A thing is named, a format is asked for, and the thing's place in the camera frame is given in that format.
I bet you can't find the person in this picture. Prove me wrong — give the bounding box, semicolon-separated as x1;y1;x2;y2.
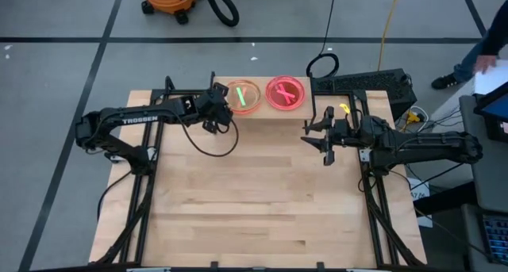
430;6;508;90

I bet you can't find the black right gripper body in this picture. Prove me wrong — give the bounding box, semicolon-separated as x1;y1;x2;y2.
323;106;360;166

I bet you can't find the black vacuum hose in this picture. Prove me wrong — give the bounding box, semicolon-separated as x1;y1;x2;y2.
197;0;241;28

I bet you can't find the orange translucent plastic plate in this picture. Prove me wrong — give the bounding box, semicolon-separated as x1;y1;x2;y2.
225;79;263;115

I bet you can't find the black cable with loop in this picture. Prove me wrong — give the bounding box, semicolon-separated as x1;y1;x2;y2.
305;0;341;79

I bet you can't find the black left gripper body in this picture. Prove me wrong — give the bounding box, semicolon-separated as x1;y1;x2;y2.
197;82;235;134

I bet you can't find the person's hand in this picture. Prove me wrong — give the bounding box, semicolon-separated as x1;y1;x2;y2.
474;54;498;75

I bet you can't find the black backlit keyboard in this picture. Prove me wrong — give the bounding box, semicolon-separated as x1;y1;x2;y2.
482;212;508;265

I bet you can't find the black monitor blue screen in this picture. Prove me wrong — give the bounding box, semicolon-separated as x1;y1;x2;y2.
472;91;508;143

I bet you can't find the yellow cable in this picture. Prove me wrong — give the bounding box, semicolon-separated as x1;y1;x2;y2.
376;0;404;71

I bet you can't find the grey desk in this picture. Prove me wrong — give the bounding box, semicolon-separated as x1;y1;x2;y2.
459;93;508;213

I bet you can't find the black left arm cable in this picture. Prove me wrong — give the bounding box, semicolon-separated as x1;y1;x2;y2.
172;113;241;158

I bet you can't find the black metal rig frame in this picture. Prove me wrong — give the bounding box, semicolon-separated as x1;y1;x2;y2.
93;75;217;265
303;89;429;267

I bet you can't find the white paper sheet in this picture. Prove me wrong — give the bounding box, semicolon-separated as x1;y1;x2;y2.
474;59;508;95
406;178;433;228

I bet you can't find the person's shoe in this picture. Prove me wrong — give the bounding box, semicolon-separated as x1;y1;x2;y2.
430;72;460;90

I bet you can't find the black computer case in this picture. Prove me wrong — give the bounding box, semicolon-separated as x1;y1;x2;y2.
311;67;418;121

